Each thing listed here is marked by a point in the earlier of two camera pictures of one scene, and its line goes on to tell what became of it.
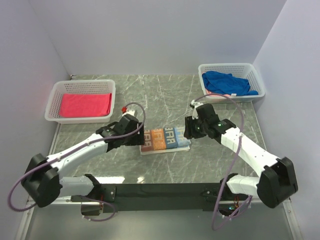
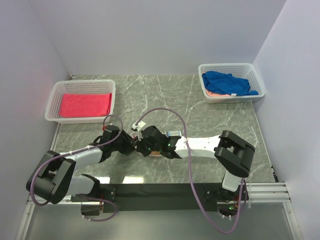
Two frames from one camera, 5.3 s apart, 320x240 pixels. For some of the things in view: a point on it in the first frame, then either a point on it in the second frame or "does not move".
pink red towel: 85,105 does not move
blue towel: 220,82 does not move
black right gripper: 190,132 → 140,148
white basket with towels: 239,80 does not move
